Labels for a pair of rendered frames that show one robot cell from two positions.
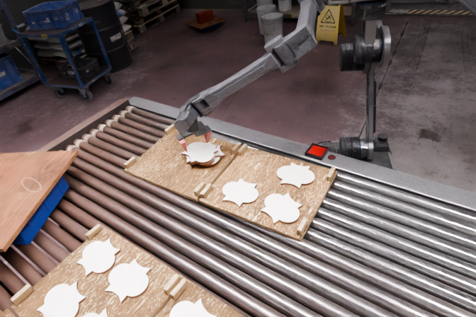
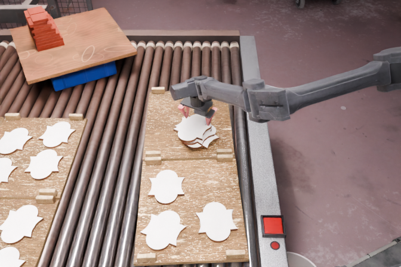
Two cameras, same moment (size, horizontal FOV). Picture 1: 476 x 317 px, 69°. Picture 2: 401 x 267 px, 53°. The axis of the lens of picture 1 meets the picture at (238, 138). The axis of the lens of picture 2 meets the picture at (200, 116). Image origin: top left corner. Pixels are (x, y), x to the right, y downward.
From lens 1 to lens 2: 0.90 m
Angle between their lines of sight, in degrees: 39
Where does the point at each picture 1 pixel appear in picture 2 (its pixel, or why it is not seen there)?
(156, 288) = (44, 185)
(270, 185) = (190, 206)
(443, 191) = not seen: outside the picture
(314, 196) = (196, 251)
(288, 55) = (253, 107)
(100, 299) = (24, 159)
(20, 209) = (62, 65)
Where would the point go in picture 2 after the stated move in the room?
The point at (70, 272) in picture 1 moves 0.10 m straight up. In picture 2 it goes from (39, 128) to (32, 110)
